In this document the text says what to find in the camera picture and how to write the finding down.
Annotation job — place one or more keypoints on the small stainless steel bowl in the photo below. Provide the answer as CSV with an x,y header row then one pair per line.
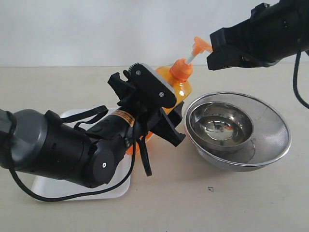
x,y
220,126

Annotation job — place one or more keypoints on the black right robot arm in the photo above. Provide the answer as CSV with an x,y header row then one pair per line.
x,y
301,25

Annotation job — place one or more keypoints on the orange dish soap pump bottle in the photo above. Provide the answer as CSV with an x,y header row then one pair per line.
x,y
176,75

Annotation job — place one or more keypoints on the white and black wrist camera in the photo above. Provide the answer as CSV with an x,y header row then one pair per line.
x,y
143,90

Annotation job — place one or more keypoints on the steel mesh strainer basket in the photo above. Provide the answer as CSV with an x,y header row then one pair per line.
x,y
271,138

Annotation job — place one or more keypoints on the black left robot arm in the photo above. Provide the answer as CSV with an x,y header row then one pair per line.
x,y
85,148

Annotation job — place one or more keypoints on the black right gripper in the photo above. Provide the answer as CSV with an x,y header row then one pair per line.
x,y
264,39

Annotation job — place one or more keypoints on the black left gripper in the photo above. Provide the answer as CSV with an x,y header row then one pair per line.
x,y
144,123

